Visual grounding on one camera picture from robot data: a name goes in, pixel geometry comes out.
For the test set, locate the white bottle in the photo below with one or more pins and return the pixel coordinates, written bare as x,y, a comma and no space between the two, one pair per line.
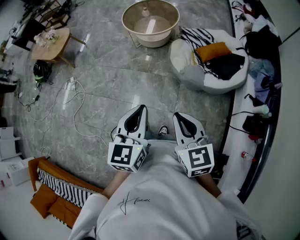
263,110

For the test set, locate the black box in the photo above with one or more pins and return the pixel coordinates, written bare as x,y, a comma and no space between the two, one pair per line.
221,164

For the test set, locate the white power strip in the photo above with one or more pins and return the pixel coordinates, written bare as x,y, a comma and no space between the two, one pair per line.
71,84

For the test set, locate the person's left forearm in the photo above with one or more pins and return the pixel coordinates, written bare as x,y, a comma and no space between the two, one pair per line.
114,185

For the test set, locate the black and green device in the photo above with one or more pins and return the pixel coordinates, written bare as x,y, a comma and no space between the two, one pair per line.
41,70

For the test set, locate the dark brown cabinet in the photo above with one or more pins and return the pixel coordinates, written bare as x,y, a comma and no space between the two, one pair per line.
28,32

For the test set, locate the clear bottle red label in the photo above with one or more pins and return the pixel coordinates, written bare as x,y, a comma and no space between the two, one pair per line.
247,155

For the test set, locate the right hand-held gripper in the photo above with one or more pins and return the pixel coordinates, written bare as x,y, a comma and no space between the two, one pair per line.
199,159

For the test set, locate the pile of blue clothes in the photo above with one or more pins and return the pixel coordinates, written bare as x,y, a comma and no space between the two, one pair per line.
261,75

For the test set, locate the white cardboard box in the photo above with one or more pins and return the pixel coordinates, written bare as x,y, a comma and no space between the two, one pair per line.
16,171

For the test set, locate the black white zigzag blanket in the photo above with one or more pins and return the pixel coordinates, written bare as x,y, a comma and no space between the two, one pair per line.
199,35

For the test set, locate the round glass side table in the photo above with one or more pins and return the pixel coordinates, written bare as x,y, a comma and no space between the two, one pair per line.
164,14

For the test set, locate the pink flowers in vase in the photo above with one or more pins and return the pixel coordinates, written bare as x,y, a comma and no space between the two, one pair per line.
47,36

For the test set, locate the person's right forearm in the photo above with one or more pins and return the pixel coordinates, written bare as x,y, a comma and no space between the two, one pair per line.
208,185

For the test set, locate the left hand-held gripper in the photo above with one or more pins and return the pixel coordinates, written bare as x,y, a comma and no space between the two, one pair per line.
119,154

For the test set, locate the black white sneaker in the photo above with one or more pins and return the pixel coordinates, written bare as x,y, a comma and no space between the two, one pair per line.
163,130

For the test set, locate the black folded cloth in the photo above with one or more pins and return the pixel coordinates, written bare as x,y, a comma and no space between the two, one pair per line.
228,66

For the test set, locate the wooden side table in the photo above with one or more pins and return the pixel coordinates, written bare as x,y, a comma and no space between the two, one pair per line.
51,49

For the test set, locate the white shelf unit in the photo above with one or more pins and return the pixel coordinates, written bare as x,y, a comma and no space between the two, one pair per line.
7,143

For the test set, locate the black bag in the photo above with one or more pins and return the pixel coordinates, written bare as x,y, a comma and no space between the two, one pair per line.
260,44

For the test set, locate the orange cushion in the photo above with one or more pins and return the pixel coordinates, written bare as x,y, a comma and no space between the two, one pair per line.
212,51

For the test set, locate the wooden open shelf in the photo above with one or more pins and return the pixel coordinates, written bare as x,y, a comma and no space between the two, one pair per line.
56,16

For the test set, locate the cream plush toy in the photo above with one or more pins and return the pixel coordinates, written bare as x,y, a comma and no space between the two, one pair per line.
247,25

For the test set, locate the white beanbag chair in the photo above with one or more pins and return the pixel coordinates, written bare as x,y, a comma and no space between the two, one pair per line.
225,85

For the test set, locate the white raised ledge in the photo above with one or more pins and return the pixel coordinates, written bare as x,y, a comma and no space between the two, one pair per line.
237,105

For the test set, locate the person's white shirt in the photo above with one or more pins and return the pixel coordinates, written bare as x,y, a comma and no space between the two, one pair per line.
164,187

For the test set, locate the black pouch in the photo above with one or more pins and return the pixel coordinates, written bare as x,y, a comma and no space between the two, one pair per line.
254,124

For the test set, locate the black white striped cushion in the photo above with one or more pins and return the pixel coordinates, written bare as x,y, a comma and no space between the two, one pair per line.
63,189

